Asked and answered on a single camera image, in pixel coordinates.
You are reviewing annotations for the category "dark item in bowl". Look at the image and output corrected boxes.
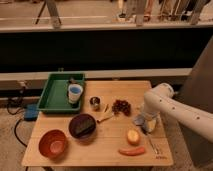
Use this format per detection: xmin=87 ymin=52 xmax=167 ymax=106
xmin=75 ymin=119 xmax=94 ymax=135

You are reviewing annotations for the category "metal fork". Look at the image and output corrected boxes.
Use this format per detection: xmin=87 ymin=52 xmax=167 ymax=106
xmin=147 ymin=134 xmax=160 ymax=155

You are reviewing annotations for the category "orange carrot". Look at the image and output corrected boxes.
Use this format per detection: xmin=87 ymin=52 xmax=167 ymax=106
xmin=118 ymin=147 xmax=145 ymax=156

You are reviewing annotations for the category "orange bowl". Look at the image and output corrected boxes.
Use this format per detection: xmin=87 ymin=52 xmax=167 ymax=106
xmin=38 ymin=129 xmax=67 ymax=159

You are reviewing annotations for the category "white cup blue inside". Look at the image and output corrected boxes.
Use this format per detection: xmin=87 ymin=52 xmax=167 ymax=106
xmin=68 ymin=84 xmax=83 ymax=104

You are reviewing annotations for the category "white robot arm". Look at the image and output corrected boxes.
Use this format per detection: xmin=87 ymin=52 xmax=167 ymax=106
xmin=141 ymin=83 xmax=213 ymax=143

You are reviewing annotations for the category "green plastic tray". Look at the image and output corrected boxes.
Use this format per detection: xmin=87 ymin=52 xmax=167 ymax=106
xmin=37 ymin=72 xmax=85 ymax=114

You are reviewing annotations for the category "small metal cup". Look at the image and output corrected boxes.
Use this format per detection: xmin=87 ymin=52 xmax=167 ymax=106
xmin=90 ymin=97 xmax=100 ymax=111

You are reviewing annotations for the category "bunch of dark grapes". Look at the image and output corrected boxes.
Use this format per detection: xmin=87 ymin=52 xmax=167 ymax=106
xmin=112 ymin=100 xmax=131 ymax=116

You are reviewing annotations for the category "blue power box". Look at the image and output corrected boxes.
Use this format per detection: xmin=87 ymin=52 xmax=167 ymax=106
xmin=24 ymin=104 xmax=39 ymax=121

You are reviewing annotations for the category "yellow apple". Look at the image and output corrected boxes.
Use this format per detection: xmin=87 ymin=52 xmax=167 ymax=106
xmin=127 ymin=129 xmax=140 ymax=145

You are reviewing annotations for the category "dark purple bowl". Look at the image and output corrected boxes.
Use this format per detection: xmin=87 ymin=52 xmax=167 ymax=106
xmin=69 ymin=114 xmax=96 ymax=139

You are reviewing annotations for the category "black cable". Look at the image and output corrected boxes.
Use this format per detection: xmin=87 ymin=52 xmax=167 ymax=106
xmin=5 ymin=89 xmax=28 ymax=148

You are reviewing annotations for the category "wooden spoon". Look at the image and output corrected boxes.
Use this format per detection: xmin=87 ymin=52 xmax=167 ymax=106
xmin=97 ymin=105 xmax=114 ymax=123

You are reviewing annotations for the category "small dark object in tray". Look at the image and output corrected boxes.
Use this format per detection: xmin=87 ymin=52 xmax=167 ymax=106
xmin=68 ymin=78 xmax=77 ymax=84

